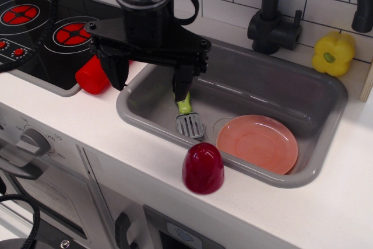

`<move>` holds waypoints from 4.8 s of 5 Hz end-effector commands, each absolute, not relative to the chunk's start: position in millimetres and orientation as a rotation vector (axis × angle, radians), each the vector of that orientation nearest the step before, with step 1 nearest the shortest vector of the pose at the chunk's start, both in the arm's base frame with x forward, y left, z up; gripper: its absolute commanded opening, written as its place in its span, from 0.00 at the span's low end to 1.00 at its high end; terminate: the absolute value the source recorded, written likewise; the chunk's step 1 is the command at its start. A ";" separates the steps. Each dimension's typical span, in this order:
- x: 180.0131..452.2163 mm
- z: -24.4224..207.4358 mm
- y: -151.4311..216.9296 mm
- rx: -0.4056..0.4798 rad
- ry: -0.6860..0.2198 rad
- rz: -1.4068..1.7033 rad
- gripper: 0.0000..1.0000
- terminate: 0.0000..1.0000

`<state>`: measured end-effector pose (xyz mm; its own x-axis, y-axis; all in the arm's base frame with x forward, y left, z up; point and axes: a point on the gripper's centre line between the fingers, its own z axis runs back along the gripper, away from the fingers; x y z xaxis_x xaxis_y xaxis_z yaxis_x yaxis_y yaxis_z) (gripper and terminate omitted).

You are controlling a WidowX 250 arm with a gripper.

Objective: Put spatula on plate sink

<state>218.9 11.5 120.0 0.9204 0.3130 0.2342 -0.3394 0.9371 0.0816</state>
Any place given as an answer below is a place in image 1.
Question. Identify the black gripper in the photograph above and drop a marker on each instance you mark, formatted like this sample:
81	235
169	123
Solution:
152	37

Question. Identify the green handled grey spatula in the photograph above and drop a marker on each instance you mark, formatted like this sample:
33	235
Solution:
188	122

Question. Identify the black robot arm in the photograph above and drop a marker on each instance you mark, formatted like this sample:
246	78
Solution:
155	5

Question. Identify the pink plate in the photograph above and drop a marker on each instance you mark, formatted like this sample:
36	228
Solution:
259	140

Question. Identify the grey sink basin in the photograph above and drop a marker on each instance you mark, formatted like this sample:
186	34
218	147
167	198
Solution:
241	82

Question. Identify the red ketchup bottle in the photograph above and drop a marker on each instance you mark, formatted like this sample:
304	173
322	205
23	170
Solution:
91	77

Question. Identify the dark red cup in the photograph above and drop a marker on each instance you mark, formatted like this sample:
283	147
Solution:
203	169

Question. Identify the black faucet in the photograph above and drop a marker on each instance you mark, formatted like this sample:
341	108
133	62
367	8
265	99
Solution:
270	32

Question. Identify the grey oven knob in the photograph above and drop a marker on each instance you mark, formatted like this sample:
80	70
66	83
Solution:
33	143

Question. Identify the black toy stove top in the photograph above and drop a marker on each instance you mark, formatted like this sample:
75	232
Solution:
63	53

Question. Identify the yellow bell pepper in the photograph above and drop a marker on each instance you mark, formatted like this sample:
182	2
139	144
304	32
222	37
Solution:
333	53

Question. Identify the grey oven door handle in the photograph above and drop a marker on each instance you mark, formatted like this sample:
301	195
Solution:
30	169

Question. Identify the black cabinet handle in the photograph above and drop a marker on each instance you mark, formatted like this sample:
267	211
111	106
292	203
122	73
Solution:
122	225

